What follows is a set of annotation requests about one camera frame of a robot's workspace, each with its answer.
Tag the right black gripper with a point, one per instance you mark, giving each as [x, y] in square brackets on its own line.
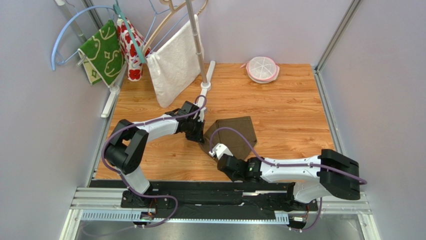
[225, 161]

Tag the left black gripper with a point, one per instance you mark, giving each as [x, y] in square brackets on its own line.
[198, 136]

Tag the brown cloth napkin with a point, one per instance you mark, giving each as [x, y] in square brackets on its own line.
[237, 134]

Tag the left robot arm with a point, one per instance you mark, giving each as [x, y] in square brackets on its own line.
[123, 151]

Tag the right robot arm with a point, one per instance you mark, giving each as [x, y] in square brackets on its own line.
[328, 174]

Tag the metal drying rack stand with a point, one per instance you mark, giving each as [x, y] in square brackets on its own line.
[206, 75]

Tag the white towel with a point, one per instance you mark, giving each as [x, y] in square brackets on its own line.
[174, 66]

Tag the red white patterned cloth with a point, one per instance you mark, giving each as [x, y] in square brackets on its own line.
[128, 49]

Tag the white pink lidded container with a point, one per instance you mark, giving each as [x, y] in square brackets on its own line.
[262, 70]

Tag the green patterned towel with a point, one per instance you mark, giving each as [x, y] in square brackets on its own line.
[101, 55]

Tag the beige wooden hanger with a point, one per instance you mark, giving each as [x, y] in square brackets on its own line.
[161, 19]

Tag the teal hanger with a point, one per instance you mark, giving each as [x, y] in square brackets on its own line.
[122, 16]

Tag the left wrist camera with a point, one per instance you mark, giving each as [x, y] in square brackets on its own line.
[201, 114]

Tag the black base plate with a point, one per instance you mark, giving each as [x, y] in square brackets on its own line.
[211, 200]

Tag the aluminium frame rail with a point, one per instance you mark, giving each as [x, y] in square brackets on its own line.
[337, 35]

